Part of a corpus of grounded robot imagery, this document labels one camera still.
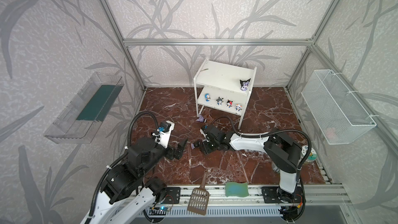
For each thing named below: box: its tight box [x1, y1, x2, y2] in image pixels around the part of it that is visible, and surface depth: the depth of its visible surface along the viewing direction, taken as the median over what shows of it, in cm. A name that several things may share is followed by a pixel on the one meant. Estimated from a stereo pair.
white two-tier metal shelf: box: [193, 57, 258, 130], surface depth 84 cm
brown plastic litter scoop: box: [187, 169, 210, 216], surface depth 72 cm
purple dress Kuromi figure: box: [195, 114, 207, 123], surface depth 101 cm
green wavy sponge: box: [225, 181, 250, 198], surface depth 77 cm
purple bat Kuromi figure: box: [239, 78, 251, 91], surface depth 72 cm
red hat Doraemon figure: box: [225, 99, 234, 108], surface depth 88 cm
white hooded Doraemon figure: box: [234, 103, 243, 112], surface depth 86 cm
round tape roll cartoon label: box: [301, 145, 318, 162], surface depth 80 cm
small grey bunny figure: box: [215, 96, 224, 106], surface depth 90 cm
